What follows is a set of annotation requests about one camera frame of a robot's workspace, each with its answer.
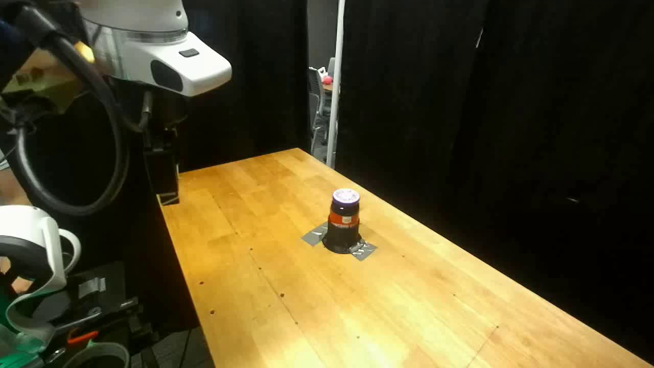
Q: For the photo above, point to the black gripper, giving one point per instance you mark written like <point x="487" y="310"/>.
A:
<point x="161" y="133"/>

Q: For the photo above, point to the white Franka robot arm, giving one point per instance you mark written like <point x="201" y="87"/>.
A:
<point x="135" y="53"/>

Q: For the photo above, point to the narrow black curtain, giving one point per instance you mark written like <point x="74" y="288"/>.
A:
<point x="258" y="103"/>

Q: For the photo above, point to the grey tape strip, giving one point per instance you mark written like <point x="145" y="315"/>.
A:
<point x="92" y="287"/>

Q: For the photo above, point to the black equipment cart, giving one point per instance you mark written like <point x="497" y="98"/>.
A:
<point x="135" y="320"/>

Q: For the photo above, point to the white rounded device black band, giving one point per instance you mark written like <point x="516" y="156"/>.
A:
<point x="33" y="228"/>

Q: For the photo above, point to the wide black curtain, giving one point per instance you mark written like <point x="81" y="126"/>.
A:
<point x="517" y="136"/>

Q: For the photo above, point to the yellow-green wrist camera mount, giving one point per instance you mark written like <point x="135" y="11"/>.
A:
<point x="37" y="75"/>

